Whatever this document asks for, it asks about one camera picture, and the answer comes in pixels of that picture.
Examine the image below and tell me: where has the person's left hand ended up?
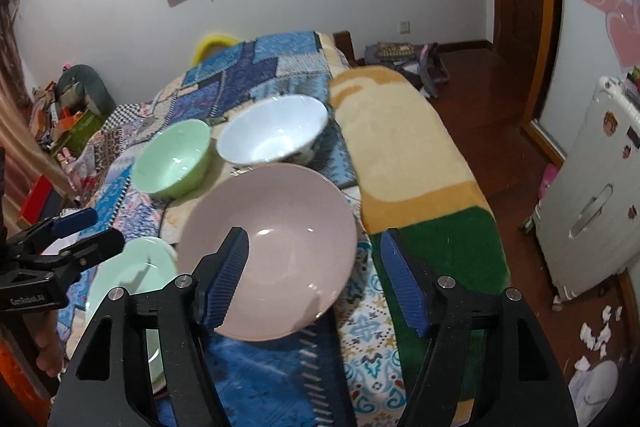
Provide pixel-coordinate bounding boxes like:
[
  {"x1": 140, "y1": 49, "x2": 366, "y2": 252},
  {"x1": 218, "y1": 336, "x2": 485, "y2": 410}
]
[{"x1": 30, "y1": 311, "x2": 63, "y2": 377}]

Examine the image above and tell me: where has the red box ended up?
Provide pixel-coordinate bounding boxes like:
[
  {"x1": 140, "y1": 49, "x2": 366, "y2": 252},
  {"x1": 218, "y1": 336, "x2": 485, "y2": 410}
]
[{"x1": 17, "y1": 176, "x2": 53, "y2": 230}]

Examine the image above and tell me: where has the yellow green plush blanket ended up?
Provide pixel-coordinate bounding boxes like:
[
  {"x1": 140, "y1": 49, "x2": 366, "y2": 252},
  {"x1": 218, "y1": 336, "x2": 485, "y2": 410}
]
[{"x1": 319, "y1": 35, "x2": 510, "y2": 426}]

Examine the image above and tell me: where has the grey neck pillow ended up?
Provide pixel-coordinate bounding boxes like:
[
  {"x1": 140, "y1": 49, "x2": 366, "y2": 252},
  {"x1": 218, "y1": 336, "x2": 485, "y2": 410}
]
[{"x1": 54, "y1": 64, "x2": 116, "y2": 118}]

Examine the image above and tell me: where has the patchwork patterned cloth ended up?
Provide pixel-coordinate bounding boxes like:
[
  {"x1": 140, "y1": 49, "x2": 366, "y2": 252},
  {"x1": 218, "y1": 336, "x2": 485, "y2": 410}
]
[{"x1": 54, "y1": 30, "x2": 402, "y2": 427}]

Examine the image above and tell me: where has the white patterned bowl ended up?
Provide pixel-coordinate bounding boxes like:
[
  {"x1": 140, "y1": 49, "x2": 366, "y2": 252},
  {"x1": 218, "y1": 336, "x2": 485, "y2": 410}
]
[{"x1": 216, "y1": 94, "x2": 329, "y2": 167}]

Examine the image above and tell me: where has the wall power socket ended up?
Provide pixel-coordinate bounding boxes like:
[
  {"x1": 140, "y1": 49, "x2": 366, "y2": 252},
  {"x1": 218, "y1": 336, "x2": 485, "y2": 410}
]
[{"x1": 398, "y1": 20, "x2": 410, "y2": 35}]

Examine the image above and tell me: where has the pink bowl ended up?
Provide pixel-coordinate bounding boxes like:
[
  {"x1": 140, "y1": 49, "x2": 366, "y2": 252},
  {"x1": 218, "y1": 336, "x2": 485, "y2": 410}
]
[{"x1": 178, "y1": 164, "x2": 357, "y2": 343}]

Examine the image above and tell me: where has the mint green plate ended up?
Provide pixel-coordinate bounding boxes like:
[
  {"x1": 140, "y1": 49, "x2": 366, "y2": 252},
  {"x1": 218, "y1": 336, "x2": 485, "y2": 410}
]
[{"x1": 84, "y1": 235, "x2": 179, "y2": 396}]

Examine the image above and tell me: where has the mint green bowl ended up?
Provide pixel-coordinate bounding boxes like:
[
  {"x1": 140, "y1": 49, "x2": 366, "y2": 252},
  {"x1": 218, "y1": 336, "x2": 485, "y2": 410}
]
[{"x1": 131, "y1": 119, "x2": 212, "y2": 199}]

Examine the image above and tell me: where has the yellow foam tube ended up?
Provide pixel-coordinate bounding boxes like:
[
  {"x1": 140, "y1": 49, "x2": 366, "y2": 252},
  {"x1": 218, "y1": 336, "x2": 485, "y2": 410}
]
[{"x1": 191, "y1": 34, "x2": 240, "y2": 67}]

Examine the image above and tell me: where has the green gift bag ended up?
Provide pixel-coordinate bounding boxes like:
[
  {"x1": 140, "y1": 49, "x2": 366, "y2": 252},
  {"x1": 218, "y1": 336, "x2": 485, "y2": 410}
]
[{"x1": 50, "y1": 110, "x2": 106, "y2": 157}]

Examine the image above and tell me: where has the white suitcase with stickers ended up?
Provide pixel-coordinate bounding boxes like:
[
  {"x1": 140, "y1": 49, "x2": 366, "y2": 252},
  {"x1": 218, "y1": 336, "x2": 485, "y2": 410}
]
[{"x1": 532, "y1": 77, "x2": 639, "y2": 303}]

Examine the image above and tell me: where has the brown wooden door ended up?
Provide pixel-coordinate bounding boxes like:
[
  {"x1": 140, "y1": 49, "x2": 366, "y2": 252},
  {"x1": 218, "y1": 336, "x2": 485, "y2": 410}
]
[{"x1": 482, "y1": 0, "x2": 564, "y2": 128}]

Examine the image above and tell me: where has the pink toy rabbit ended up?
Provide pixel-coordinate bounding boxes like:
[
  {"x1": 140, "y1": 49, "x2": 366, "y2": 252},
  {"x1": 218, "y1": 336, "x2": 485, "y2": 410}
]
[{"x1": 56, "y1": 147, "x2": 76, "y2": 171}]

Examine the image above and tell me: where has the striped brown curtain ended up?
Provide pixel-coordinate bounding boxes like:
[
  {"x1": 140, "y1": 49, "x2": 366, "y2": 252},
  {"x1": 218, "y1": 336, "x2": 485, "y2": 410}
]
[{"x1": 1, "y1": 0, "x2": 73, "y2": 233}]

